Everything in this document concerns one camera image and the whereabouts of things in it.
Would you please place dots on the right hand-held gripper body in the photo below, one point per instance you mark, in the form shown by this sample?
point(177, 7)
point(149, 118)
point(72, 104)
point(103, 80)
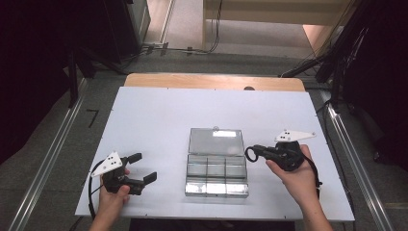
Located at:
point(290, 135)

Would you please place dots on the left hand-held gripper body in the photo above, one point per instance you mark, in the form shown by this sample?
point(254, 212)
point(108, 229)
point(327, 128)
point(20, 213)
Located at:
point(109, 163)

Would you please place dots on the clear plastic compartment box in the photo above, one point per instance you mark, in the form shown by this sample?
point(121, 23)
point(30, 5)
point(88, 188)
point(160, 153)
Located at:
point(216, 170)

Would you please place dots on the person's left hand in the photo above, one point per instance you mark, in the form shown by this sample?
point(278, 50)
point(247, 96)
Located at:
point(110, 205)

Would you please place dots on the person's right hand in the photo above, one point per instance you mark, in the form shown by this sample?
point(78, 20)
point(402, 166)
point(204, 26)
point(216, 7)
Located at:
point(300, 184)

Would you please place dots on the white table board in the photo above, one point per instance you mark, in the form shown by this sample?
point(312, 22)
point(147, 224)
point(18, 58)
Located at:
point(160, 122)

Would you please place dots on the black metal stand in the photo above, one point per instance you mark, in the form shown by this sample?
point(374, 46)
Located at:
point(336, 80)
point(73, 83)

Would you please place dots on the dark curtain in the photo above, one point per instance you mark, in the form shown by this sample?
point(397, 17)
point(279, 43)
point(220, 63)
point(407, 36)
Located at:
point(29, 64)
point(385, 80)

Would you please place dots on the beige wooden platform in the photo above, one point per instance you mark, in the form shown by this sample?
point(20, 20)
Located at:
point(272, 12)

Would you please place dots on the dark cabinet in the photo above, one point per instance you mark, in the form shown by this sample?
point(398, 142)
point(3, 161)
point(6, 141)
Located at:
point(122, 29)

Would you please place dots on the metal floor rail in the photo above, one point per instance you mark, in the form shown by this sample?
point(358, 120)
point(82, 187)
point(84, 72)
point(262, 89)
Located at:
point(372, 205)
point(48, 163)

